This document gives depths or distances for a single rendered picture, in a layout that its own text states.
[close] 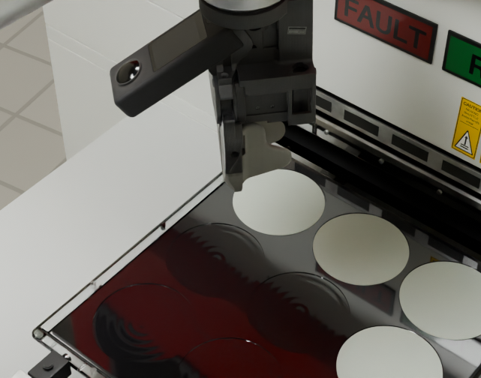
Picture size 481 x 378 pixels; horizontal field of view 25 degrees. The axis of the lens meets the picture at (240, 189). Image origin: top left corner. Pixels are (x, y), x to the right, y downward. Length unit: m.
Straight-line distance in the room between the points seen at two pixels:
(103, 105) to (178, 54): 0.69
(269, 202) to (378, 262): 0.14
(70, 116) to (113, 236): 0.39
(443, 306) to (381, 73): 0.25
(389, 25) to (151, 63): 0.31
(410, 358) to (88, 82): 0.68
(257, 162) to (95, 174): 0.44
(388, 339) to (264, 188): 0.24
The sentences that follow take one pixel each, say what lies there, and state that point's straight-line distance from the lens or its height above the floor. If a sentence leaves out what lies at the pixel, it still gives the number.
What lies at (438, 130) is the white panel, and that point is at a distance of 1.14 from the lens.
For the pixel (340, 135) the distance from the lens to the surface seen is 1.22.
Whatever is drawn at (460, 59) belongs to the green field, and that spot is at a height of 1.10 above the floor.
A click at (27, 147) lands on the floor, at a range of 2.62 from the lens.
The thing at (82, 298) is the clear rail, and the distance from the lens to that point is 1.11.
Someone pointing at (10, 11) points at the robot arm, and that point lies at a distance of 0.60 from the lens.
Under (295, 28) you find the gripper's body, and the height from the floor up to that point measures 1.24.
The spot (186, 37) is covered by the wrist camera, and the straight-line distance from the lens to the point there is 0.87.
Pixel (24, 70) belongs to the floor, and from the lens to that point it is 2.84.
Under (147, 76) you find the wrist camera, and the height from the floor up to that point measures 1.20.
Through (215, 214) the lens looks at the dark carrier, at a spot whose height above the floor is 0.90.
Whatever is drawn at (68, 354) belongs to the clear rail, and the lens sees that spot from 1.07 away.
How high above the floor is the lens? 1.75
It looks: 45 degrees down
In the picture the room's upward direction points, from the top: straight up
